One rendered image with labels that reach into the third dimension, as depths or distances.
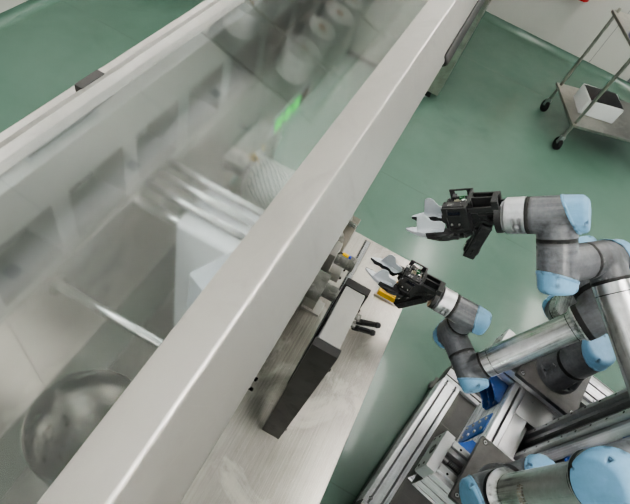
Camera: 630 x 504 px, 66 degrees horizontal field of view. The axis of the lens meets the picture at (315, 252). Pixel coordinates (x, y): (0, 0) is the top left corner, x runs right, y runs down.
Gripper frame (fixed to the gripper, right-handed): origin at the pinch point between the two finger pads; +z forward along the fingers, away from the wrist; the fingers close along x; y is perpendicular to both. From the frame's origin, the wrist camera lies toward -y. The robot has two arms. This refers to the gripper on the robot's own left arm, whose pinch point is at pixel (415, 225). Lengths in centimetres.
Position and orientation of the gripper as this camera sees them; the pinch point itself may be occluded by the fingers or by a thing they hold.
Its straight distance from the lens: 115.1
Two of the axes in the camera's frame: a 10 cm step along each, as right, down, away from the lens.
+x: -4.3, 6.7, -6.0
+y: -3.7, -7.4, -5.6
